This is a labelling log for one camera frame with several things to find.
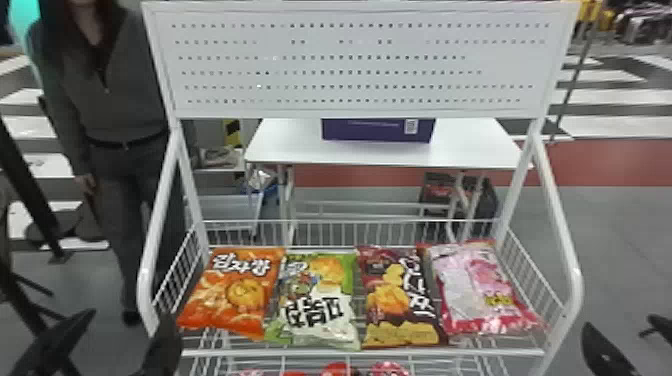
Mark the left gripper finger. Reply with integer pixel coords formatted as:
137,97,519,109
130,313,184,376
9,307,98,376

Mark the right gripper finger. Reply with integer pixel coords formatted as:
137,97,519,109
580,321,642,376
638,313,672,346

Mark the orange snack packet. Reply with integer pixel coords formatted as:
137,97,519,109
176,247,287,341

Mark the pink snack packet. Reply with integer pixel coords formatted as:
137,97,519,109
418,239,544,336

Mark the green snack packet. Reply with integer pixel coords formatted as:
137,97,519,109
263,252,362,352

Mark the black tripod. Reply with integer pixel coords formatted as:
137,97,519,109
0,119,76,337

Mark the dark red snack packet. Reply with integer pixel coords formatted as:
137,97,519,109
355,244,449,350

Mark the white side table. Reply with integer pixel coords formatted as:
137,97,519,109
244,117,533,245

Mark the person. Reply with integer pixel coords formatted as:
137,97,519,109
26,0,188,327

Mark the purple box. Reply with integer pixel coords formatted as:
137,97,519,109
321,117,437,145

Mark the white wire rack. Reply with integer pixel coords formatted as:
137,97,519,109
136,0,585,376

